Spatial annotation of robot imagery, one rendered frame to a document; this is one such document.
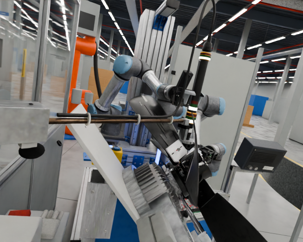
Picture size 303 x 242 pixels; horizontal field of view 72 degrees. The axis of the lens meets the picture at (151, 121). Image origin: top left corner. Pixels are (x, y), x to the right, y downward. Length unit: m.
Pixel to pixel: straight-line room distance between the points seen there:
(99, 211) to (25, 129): 0.40
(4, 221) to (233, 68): 2.79
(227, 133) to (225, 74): 0.82
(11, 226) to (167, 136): 0.59
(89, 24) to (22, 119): 4.39
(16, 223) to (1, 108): 0.50
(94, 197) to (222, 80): 2.50
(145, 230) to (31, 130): 0.35
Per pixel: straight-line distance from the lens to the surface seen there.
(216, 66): 2.92
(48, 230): 0.96
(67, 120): 0.52
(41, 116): 0.46
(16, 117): 0.45
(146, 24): 1.81
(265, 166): 1.61
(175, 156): 0.81
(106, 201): 0.74
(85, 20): 4.78
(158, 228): 0.56
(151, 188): 0.73
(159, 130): 0.80
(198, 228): 0.71
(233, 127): 3.17
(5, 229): 0.84
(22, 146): 0.50
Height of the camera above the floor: 1.49
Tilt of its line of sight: 11 degrees down
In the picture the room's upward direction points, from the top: 11 degrees clockwise
